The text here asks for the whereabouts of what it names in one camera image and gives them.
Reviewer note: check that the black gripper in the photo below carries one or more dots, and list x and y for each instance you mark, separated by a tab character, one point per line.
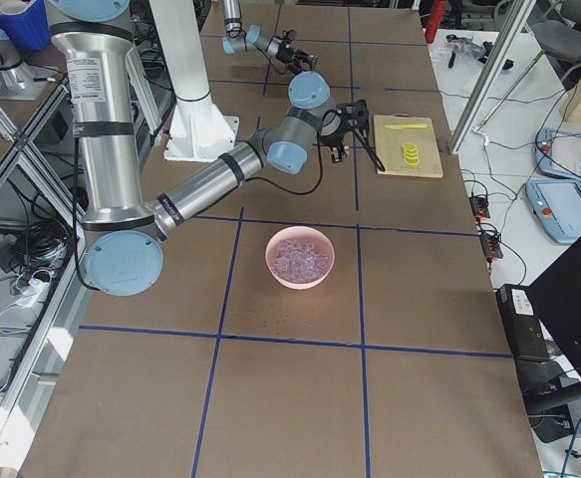
288	51
333	136

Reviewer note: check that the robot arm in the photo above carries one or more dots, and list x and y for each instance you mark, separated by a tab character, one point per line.
237	39
123	231

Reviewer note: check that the clear ice cubes pile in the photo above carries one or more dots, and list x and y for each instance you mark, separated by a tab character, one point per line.
299	262

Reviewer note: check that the bamboo cutting board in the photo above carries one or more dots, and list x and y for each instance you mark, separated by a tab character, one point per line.
388	144

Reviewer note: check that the yellow plastic knife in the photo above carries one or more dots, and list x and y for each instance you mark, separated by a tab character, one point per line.
403	126

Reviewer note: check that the pink bowl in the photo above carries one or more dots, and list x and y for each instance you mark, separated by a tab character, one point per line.
302	234

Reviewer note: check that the teach pendant far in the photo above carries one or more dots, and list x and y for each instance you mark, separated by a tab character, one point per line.
558	153

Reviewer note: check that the teach pendant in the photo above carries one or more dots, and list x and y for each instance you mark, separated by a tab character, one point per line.
557	206
558	153

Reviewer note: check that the teach pendant near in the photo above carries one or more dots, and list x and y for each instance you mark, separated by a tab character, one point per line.
557	206

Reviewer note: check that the black box device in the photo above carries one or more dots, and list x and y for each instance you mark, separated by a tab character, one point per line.
522	328

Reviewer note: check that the black laptop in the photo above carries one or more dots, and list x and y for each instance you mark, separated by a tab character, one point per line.
555	296

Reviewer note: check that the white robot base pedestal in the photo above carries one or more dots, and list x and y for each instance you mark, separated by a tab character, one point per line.
199	131

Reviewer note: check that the aluminium frame post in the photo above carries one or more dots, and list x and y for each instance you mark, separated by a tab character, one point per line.
515	20

